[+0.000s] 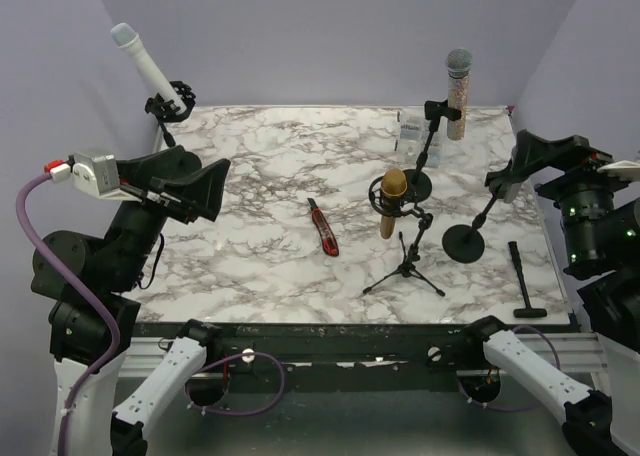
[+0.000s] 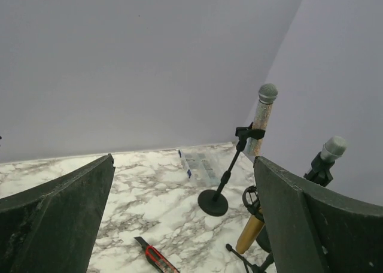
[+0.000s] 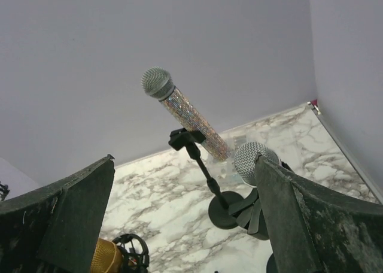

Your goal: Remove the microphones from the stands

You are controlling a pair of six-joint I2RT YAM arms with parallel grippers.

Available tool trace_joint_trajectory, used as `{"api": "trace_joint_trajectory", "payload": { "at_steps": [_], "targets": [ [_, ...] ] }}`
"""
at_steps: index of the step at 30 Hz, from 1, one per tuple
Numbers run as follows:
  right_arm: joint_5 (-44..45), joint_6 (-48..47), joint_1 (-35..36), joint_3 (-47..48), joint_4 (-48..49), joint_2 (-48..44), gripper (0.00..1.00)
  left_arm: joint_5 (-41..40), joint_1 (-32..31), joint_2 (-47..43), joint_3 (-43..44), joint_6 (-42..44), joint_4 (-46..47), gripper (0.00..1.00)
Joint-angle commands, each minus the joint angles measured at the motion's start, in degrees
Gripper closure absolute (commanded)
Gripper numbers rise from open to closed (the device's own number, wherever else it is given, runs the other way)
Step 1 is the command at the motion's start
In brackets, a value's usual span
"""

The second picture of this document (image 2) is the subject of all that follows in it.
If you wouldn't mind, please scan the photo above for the black tripod shock-mount stand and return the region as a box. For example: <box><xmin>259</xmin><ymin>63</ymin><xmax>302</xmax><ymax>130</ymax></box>
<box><xmin>225</xmin><ymin>186</ymin><xmax>274</xmax><ymax>273</ymax></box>

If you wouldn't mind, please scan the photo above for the clear plastic organizer box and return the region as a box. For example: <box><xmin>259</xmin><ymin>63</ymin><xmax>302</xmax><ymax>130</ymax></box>
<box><xmin>178</xmin><ymin>148</ymin><xmax>223</xmax><ymax>187</ymax></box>

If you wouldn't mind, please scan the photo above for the red black utility knife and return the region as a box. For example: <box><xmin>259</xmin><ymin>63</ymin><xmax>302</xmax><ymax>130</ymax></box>
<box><xmin>134</xmin><ymin>236</ymin><xmax>180</xmax><ymax>273</ymax></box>

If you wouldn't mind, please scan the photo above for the gold microphone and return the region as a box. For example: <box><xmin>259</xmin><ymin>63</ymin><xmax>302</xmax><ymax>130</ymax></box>
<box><xmin>235</xmin><ymin>215</ymin><xmax>265</xmax><ymax>254</ymax></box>

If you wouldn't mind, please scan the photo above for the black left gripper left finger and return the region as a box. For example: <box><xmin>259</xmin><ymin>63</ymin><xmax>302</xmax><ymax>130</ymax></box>
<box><xmin>1</xmin><ymin>154</ymin><xmax>115</xmax><ymax>273</ymax></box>

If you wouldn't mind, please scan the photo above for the black round-base clip stand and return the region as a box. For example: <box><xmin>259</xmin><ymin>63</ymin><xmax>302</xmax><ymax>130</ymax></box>
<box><xmin>197</xmin><ymin>123</ymin><xmax>266</xmax><ymax>217</ymax></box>

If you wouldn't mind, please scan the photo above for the grey microphone silver head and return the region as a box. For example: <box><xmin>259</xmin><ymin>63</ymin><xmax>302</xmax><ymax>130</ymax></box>
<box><xmin>320</xmin><ymin>136</ymin><xmax>348</xmax><ymax>163</ymax></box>

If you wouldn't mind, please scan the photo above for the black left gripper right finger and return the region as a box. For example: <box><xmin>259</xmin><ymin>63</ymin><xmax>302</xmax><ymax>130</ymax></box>
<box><xmin>254</xmin><ymin>157</ymin><xmax>382</xmax><ymax>272</ymax></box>

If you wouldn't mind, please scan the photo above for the glitter microphone silver head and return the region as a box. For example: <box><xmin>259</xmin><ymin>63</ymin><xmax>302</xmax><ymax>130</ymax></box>
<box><xmin>245</xmin><ymin>83</ymin><xmax>278</xmax><ymax>157</ymax></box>

